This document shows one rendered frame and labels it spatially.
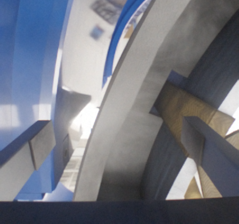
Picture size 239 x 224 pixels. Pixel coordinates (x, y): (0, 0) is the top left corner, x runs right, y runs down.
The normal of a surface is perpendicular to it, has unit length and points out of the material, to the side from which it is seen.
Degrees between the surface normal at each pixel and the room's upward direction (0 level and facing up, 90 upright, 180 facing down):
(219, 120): 90
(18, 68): 90
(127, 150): 90
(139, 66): 90
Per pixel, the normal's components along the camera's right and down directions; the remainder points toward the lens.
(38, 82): -0.02, 0.29
